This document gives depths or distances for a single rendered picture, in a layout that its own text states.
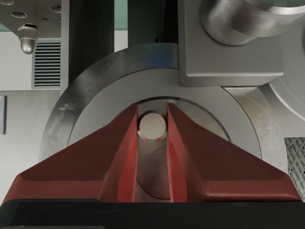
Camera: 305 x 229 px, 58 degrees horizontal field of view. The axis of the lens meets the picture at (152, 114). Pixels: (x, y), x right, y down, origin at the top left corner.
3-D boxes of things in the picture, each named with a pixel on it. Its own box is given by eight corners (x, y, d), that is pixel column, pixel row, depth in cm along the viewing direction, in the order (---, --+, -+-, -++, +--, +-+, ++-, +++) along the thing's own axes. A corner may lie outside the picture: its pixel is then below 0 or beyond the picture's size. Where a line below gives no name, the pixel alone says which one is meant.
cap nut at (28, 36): (34, 26, 49) (34, 50, 48) (42, 33, 52) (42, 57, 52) (13, 26, 49) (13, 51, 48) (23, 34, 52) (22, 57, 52)
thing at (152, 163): (120, 265, 14) (73, 123, 14) (124, 249, 16) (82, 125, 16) (259, 212, 14) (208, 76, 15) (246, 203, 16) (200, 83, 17)
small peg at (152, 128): (141, 146, 11) (131, 115, 12) (143, 146, 14) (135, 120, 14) (173, 136, 12) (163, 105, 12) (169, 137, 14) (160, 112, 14)
